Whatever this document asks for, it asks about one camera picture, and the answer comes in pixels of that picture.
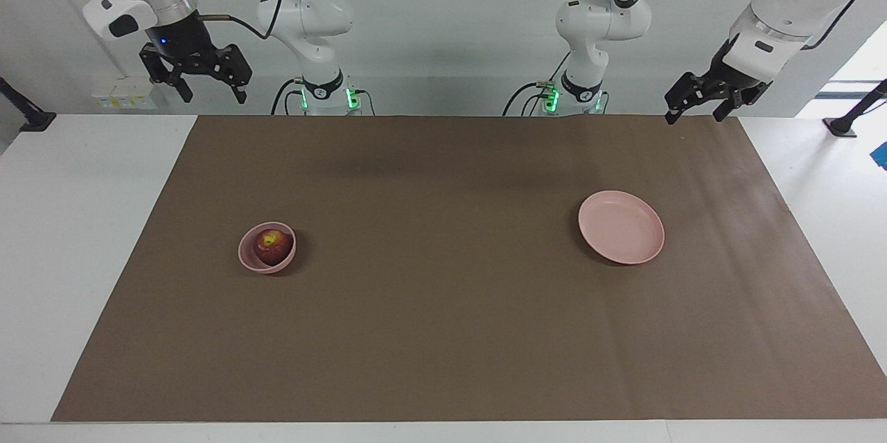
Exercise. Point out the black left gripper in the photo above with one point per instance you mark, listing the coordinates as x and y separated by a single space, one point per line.
731 75

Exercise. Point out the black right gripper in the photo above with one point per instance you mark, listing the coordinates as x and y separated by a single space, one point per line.
180 41

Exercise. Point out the red apple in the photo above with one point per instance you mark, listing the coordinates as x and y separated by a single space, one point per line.
274 249

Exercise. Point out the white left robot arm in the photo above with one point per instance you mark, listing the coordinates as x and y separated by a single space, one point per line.
603 20

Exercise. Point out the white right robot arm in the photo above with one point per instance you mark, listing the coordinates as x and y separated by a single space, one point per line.
308 13

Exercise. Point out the pink plate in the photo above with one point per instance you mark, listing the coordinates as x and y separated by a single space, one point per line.
620 228

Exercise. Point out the pink bowl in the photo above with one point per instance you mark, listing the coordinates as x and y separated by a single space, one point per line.
248 259

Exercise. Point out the black mounting stand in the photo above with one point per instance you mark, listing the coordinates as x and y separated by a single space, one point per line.
849 120
31 120

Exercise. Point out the blue object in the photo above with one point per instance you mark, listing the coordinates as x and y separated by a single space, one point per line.
881 155

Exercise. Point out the brown paper table mat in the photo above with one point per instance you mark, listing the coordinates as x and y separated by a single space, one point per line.
443 332

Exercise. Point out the white wall socket box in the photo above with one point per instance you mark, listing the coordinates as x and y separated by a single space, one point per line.
121 100

